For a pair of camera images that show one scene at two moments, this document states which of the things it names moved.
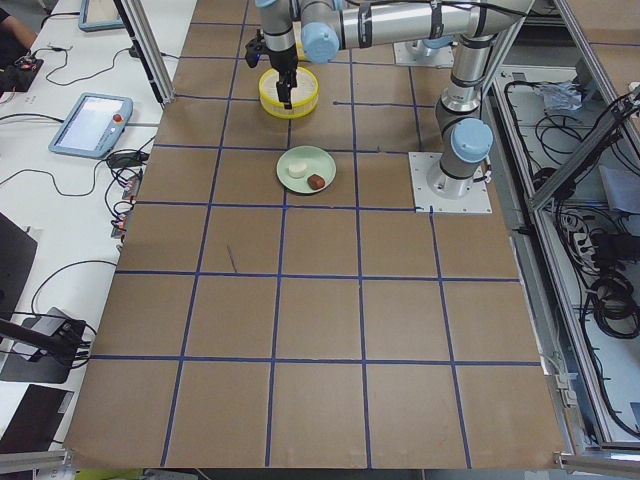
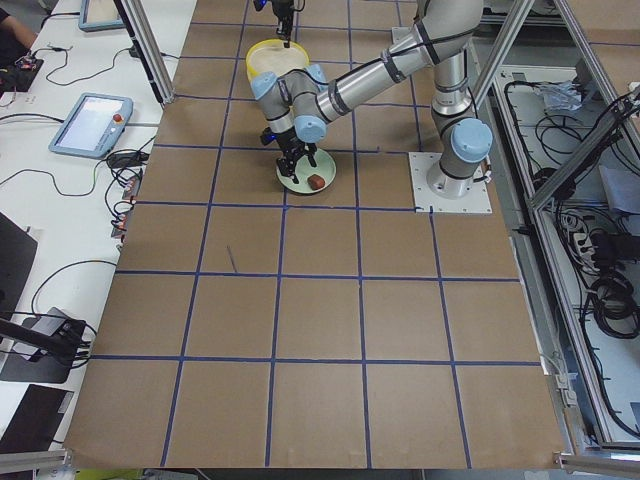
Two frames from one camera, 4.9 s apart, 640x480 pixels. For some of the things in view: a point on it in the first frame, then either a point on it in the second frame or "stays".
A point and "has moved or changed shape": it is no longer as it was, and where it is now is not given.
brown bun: (316, 182) stays
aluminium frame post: (151, 46) stays
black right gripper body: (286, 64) → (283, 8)
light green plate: (305, 169) stays
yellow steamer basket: (304, 96) has moved or changed shape
